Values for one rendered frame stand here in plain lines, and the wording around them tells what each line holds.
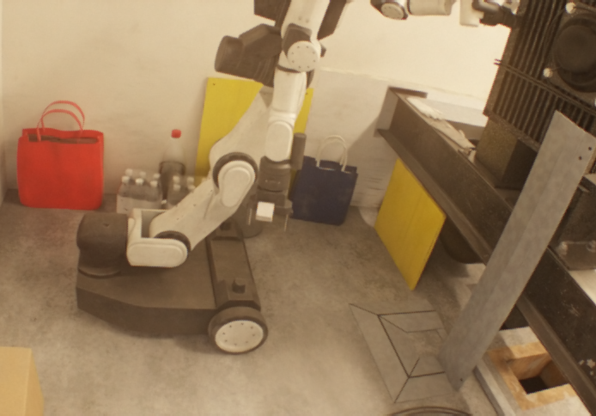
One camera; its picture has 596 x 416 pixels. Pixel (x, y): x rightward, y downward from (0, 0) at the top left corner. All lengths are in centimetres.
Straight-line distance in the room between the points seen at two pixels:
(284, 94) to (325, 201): 125
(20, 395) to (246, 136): 99
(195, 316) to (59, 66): 123
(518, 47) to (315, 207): 126
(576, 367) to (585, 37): 101
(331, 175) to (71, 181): 120
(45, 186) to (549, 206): 201
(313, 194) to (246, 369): 103
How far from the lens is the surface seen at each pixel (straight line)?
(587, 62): 159
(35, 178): 234
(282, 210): 142
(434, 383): 194
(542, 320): 178
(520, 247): 164
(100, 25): 220
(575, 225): 172
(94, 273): 175
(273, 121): 130
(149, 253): 169
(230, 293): 170
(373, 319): 207
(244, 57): 143
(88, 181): 230
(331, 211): 251
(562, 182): 154
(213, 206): 161
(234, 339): 174
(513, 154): 190
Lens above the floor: 134
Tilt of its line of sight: 31 degrees down
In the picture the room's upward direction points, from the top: 13 degrees clockwise
